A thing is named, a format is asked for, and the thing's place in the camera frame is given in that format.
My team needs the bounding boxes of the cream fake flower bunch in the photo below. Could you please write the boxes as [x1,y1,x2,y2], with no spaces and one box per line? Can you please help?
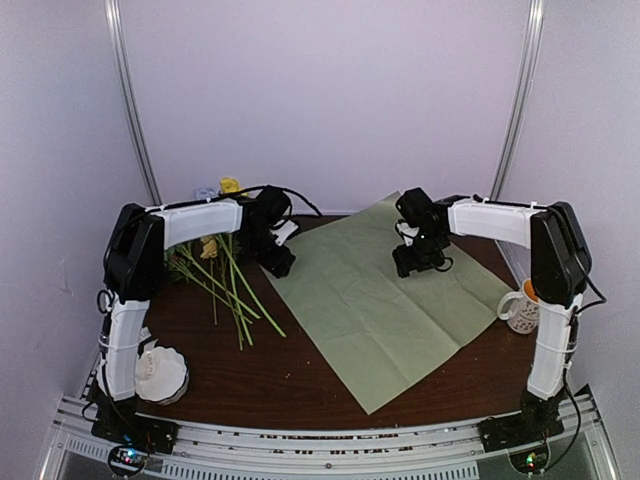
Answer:
[200,235,218,260]

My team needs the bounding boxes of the aluminium corner frame post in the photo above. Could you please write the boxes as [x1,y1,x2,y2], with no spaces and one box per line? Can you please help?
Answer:
[489,0,546,200]

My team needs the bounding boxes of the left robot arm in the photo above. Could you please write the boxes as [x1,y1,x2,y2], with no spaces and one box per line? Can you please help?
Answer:
[99,185,299,401]

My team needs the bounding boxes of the pink fake flower stem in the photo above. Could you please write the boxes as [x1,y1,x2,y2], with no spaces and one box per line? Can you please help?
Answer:
[164,233,286,350]

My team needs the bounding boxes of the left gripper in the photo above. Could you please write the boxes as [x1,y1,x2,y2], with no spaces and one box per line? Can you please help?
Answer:
[243,227,296,279]

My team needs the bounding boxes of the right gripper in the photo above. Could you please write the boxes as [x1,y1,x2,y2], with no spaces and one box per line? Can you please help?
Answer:
[395,228,448,275]

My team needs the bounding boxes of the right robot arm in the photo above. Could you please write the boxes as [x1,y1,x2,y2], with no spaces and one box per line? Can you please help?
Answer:
[392,188,592,401]

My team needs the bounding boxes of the yellow fake flower stem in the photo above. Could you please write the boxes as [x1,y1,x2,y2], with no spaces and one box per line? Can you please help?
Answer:
[219,177,242,194]

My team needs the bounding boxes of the green wrapping paper sheet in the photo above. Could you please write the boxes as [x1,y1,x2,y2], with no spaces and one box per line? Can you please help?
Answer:
[271,193,510,414]

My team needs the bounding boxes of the blue fake flower stem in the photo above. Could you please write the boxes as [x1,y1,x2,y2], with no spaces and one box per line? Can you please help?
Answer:
[194,187,218,200]

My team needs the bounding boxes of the left aluminium frame post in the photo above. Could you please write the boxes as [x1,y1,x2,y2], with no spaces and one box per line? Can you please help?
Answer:
[104,0,162,205]

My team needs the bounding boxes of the front aluminium rail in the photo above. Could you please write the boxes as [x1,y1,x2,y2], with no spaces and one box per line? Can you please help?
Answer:
[39,394,621,480]

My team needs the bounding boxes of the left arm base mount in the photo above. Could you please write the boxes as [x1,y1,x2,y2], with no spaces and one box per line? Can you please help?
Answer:
[82,381,179,479]

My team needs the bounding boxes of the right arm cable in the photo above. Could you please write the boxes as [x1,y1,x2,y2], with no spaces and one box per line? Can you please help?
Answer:
[562,259,609,446]

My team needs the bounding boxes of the white scalloped dish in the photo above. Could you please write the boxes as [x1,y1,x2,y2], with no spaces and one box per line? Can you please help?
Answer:
[135,347,189,406]

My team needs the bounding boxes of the white patterned mug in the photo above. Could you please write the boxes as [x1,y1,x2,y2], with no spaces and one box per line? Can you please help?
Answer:
[496,279,540,335]

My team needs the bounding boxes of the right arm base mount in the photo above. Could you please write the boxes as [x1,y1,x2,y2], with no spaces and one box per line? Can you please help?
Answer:
[477,389,565,476]

